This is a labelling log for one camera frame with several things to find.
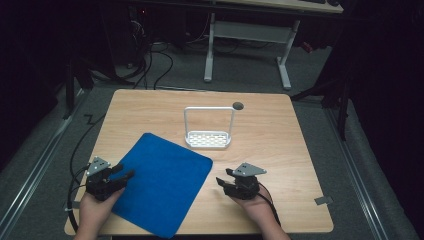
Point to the black metal stand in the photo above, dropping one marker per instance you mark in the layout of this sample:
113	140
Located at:
71	83
336	96

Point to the grey tape piece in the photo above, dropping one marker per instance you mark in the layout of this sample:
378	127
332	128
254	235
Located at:
323	200

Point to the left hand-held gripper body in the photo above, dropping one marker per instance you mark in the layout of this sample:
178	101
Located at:
99	181

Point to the blue cloth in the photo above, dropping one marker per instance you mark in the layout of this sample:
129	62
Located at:
163	185

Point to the white-legged desk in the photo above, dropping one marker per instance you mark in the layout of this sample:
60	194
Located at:
253	33

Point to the person's right hand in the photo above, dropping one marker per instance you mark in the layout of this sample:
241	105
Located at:
255	206

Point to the wooden table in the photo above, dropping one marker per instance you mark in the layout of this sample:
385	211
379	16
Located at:
266	140

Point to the person's left hand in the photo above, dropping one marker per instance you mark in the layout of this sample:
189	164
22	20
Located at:
96	205

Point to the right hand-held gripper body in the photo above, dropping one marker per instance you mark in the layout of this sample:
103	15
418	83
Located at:
245	183

